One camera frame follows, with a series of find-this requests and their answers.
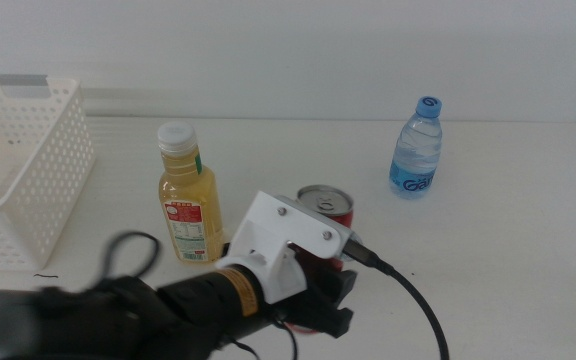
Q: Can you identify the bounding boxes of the yellow tea bottle white cap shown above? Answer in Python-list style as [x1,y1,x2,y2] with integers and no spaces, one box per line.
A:
[156,120,227,264]

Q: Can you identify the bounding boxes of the red soda can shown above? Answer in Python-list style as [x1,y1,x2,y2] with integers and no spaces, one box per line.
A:
[287,184,356,335]

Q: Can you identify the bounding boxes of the clear water bottle blue cap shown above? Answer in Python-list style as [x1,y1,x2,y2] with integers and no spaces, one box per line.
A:
[388,95,444,201]

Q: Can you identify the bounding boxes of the white perforated plastic basket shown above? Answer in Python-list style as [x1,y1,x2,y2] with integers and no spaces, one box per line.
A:
[0,74,95,272]

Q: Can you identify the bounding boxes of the thin black cable loop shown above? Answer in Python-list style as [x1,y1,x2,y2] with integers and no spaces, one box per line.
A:
[100,229,162,281]

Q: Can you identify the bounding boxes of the thick black camera cable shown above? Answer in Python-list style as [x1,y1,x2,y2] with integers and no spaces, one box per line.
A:
[341,238,451,360]

